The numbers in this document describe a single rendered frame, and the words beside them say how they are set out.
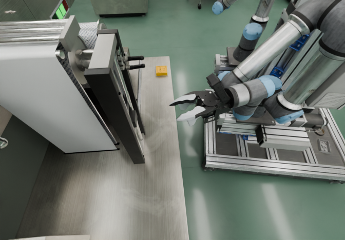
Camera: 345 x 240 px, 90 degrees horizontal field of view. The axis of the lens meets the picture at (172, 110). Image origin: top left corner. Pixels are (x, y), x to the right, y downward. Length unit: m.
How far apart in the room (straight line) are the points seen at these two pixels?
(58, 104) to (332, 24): 0.85
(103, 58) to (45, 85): 0.21
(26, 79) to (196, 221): 1.50
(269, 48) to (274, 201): 1.43
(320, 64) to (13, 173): 1.16
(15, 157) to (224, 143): 1.42
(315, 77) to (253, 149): 1.05
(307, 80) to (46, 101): 0.89
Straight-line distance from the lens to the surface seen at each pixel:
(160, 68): 1.14
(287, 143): 1.24
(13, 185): 0.90
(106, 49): 0.43
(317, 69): 0.81
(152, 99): 1.00
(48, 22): 0.56
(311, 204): 2.06
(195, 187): 1.72
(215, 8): 1.37
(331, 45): 0.75
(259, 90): 0.64
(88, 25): 0.82
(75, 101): 0.59
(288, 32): 0.77
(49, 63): 0.50
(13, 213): 0.92
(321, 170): 1.94
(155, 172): 0.81
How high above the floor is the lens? 1.67
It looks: 55 degrees down
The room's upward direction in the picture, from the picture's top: straight up
